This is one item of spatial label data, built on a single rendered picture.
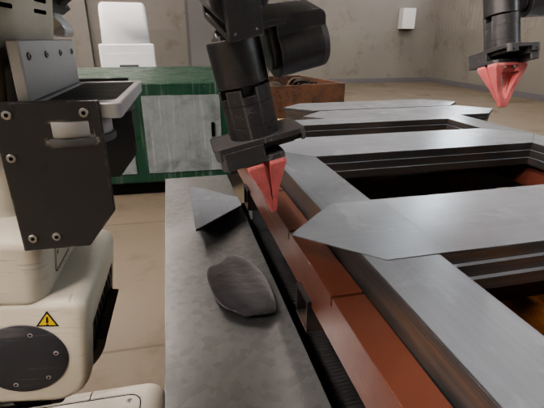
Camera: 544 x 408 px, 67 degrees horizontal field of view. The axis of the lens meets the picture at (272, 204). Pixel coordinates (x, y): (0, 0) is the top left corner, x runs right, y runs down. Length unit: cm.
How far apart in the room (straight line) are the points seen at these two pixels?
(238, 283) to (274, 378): 20
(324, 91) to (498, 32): 321
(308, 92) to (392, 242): 342
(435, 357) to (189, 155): 285
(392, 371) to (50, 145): 39
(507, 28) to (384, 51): 1111
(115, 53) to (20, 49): 532
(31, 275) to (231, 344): 29
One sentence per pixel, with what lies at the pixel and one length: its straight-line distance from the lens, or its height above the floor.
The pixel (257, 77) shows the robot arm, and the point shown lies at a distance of 44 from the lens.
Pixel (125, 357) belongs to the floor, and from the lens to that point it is 172.
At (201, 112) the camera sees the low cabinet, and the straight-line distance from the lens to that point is 307.
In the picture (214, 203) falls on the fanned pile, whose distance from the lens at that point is 104.
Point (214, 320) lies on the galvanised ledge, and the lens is 70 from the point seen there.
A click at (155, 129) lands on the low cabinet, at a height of 50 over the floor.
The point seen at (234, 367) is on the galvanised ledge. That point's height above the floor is 68.
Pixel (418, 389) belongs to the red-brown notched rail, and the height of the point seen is 83.
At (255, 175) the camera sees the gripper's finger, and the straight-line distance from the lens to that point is 46.
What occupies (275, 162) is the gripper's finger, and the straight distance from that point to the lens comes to 46.
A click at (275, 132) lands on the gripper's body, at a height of 101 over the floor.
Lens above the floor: 110
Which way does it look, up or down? 22 degrees down
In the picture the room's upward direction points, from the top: straight up
